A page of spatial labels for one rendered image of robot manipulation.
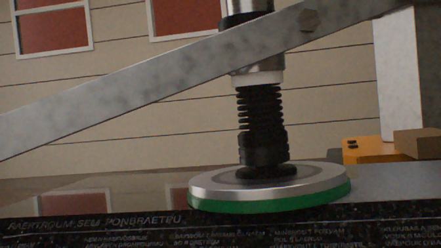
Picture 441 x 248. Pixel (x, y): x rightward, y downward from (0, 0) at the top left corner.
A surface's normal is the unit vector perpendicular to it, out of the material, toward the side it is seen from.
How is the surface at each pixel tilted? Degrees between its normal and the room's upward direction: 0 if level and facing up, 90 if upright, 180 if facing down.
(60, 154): 90
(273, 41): 90
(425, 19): 90
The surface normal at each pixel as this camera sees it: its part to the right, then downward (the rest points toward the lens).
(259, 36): 0.14, 0.04
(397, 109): -0.95, 0.11
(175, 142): -0.22, 0.07
